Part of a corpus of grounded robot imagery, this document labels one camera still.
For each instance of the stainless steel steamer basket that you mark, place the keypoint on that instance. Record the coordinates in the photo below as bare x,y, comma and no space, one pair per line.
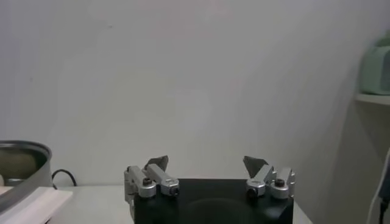
39,173

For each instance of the mint green appliance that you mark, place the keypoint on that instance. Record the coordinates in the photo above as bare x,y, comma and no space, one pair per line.
376,70

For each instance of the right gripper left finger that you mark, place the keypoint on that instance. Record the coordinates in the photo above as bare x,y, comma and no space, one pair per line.
158,178

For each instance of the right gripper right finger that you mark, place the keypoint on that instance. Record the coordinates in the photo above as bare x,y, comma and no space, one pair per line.
265,176

